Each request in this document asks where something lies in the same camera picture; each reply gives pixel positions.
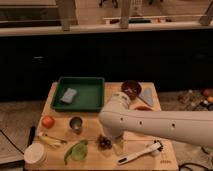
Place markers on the grey triangular cloth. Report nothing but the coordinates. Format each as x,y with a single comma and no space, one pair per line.
146,97

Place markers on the bunch of dark grapes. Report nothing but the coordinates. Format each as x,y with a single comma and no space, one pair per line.
103,143

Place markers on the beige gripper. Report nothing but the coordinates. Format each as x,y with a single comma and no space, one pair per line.
118,145

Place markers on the black marker pen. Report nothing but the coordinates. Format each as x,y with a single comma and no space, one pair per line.
31,135

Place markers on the yellow banana pieces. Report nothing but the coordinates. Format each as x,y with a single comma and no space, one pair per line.
51,141

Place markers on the green leafy vegetable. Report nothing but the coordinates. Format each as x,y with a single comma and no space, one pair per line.
77,152

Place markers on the green plastic tray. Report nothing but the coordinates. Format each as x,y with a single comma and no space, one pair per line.
89,97

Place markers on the spice jar rack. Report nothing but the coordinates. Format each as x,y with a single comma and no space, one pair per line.
197,100

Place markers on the small metal cup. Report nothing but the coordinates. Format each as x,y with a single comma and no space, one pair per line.
76,125

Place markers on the grey sponge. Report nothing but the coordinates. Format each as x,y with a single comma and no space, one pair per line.
69,95

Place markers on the orange fruit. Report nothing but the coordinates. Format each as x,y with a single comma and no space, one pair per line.
48,122

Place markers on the white stacked plates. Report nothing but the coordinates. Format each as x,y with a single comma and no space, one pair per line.
35,154

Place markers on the dark brown bowl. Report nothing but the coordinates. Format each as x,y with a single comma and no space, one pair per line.
131,88

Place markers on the white handled brush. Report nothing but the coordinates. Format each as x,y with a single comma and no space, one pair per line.
154,148

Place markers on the orange clay bowl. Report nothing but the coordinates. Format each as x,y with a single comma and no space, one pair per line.
142,108

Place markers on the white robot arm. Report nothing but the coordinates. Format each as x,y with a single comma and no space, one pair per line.
191,127

